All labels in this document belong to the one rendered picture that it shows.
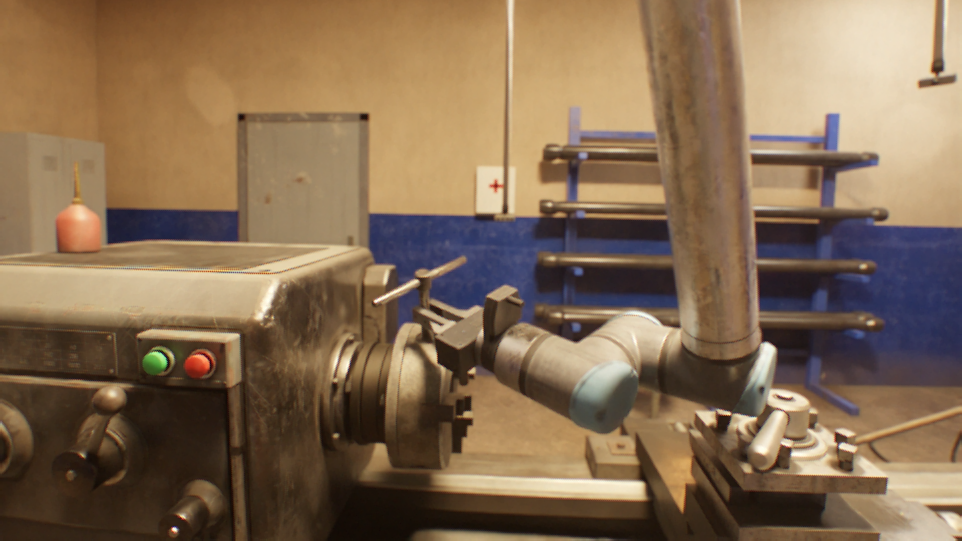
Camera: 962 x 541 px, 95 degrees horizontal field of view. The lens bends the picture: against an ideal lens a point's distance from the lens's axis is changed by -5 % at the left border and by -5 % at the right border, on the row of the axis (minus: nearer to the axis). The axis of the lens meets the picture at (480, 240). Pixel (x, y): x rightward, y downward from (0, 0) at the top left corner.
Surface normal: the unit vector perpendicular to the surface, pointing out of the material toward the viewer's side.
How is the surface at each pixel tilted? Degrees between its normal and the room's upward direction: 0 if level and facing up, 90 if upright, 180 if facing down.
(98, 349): 90
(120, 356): 90
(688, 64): 115
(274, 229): 90
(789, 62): 90
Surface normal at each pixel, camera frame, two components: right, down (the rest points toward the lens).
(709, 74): -0.08, 0.43
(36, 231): 1.00, 0.03
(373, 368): -0.02, -0.70
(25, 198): -0.06, 0.07
